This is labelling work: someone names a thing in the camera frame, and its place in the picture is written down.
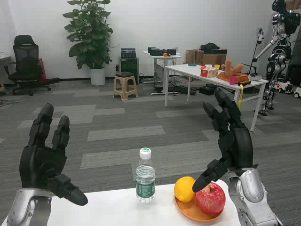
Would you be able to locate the black computer tower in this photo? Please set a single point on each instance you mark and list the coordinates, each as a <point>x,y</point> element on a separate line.
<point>129,66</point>

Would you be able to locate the orange plate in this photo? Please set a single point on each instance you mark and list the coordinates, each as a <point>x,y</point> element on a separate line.
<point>188,212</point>

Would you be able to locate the long white table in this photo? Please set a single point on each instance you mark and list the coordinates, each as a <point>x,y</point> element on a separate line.
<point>188,69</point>

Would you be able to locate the black cloth bundle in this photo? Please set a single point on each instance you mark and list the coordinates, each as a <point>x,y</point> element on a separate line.
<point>209,46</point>

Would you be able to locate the clear water bottle green label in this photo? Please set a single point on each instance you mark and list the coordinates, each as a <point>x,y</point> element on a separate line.
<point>145,183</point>

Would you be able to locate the black office chair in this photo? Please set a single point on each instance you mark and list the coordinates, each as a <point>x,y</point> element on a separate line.
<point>24,56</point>

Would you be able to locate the pink cup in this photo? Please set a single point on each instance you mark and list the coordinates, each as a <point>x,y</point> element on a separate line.
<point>232,80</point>

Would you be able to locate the yellow tape measure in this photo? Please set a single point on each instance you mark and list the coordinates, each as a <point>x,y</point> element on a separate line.
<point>244,83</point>

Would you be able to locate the brown cardboard box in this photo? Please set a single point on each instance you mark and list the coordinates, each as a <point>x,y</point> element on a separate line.
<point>214,58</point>

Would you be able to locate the small white desk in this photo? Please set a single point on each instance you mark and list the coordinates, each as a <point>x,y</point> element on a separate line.
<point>162,57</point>

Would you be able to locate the green leafy plant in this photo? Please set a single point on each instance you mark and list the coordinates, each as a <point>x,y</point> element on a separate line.
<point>89,35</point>

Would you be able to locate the white plant pot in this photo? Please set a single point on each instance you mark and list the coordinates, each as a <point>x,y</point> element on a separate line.
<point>97,76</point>

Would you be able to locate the black electronics box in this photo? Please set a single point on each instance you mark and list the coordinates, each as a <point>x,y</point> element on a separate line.
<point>156,51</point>
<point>171,51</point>

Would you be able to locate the yellow cup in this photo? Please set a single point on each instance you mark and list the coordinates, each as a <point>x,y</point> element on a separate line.
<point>216,66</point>

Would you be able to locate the black stand white camera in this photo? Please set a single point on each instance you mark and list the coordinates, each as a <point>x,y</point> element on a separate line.
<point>259,37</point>

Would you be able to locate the white wheeled robot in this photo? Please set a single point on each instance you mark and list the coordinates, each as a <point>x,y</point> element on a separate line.
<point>284,87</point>

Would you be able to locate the silver black humanoid robot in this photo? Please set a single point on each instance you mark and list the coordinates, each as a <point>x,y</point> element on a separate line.
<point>279,58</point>

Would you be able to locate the red panel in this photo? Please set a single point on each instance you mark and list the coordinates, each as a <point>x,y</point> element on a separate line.
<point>42,70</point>

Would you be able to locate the yellow lemon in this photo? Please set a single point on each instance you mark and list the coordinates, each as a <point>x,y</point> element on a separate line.
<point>183,190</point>

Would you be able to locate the red apple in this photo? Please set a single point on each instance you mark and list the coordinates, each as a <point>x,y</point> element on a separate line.
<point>210,200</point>

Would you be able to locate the black striped case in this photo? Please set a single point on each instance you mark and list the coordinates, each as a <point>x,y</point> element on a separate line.
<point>128,52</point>

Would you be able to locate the white blue device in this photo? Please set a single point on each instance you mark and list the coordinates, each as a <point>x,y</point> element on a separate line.
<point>255,76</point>

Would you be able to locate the brown paper bag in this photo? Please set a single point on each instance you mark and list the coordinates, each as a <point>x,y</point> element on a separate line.
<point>190,56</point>
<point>199,57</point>

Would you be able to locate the red tissue box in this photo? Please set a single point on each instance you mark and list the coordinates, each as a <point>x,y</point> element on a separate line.
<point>209,71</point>

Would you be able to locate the orange wooden toy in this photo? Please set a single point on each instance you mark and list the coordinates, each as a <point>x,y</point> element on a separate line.
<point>231,70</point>

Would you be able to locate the beige plastic stool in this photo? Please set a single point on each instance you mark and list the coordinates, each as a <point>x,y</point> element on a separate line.
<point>124,86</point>

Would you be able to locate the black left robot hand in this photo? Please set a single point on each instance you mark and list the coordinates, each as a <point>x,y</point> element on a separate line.
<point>40,162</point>

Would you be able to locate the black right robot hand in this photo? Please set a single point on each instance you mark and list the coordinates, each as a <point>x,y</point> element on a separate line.
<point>237,148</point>

